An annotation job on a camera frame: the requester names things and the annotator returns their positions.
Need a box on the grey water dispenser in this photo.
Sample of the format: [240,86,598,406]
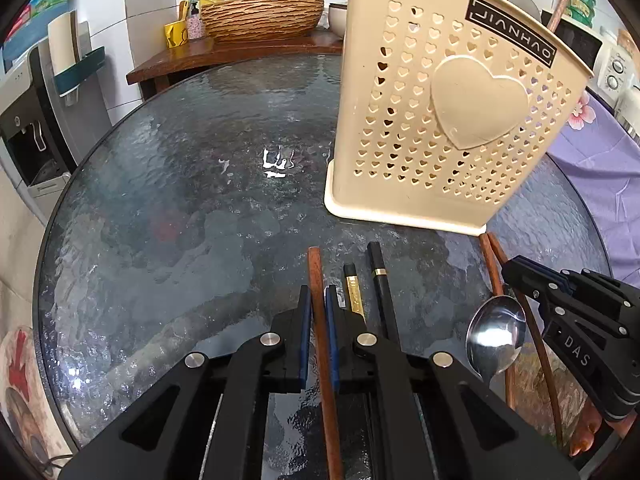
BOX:
[0,42,75,198]

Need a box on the wooden-handled steel spoon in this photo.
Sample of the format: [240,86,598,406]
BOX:
[465,295,527,384]

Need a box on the wooden counter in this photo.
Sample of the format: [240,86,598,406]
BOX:
[126,35,347,87]

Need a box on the white microwave oven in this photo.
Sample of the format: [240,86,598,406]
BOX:
[554,15,640,107]

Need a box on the blue water jug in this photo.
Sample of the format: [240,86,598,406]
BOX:
[0,0,71,63]

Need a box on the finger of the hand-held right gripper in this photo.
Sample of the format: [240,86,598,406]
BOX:
[509,255,622,302]
[501,261,572,307]

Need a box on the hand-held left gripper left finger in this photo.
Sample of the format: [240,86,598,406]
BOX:
[59,285,313,480]

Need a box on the printed round cushion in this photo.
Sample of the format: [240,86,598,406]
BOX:
[0,327,67,461]

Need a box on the round glass table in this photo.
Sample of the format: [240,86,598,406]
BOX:
[32,50,614,480]

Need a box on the purple floral cloth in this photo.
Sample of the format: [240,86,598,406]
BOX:
[544,85,640,288]

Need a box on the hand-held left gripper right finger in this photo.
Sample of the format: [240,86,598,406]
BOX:
[325,285,581,480]

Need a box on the paper cup dispenser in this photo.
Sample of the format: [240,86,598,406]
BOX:
[47,9,109,107]

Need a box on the beige cloth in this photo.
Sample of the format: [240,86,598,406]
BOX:
[0,180,51,338]

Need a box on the woven pattern basin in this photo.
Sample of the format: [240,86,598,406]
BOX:
[200,0,325,44]

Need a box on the cream perforated utensil holder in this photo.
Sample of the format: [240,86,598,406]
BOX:
[323,0,597,236]

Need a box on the white pan with lid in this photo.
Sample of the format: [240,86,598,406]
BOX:
[327,2,349,39]

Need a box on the yellow mug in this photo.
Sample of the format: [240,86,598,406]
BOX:
[163,20,189,50]

